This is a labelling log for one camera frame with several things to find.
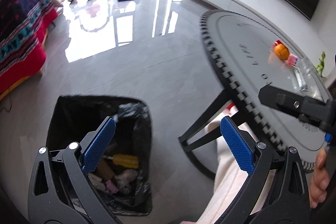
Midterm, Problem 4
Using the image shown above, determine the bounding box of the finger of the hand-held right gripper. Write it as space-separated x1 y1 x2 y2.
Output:
258 85 329 121

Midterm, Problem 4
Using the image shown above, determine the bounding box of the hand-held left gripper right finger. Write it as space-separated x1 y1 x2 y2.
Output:
218 116 312 224

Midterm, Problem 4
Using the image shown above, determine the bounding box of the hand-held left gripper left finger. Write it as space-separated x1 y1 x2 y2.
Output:
28 116 116 224

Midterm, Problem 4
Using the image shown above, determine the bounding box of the brown cardboard piece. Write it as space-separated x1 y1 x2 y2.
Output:
98 158 116 180

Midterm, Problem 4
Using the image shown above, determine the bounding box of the yellow corn toy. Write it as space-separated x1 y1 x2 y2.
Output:
110 154 139 169

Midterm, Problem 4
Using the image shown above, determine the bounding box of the small clear plastic bag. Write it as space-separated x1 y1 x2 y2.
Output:
87 173 106 190

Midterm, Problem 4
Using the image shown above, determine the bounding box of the small pink toy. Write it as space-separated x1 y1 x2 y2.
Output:
105 180 118 193

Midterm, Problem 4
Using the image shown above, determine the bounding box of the large clear plastic bag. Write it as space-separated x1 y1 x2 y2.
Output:
115 168 139 194

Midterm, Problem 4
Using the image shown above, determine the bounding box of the trash bin with black bag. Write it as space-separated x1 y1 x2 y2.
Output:
46 94 153 216

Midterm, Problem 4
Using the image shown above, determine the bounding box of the person's right hand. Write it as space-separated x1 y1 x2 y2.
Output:
309 149 331 210

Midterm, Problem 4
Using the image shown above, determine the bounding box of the person's leg in white pants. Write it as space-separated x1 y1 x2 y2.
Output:
214 122 265 224

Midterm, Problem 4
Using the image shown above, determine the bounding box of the orange toy fruit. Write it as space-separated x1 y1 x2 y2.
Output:
274 43 289 60

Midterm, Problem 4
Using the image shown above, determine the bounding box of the green toy dinosaur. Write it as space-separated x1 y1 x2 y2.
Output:
315 51 327 79

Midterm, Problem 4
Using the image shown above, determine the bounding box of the round white table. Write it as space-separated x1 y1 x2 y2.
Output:
178 10 332 180

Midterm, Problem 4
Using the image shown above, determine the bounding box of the printed blanket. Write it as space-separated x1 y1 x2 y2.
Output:
0 0 59 94

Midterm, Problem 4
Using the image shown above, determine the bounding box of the black cable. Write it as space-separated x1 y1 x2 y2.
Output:
0 88 12 112

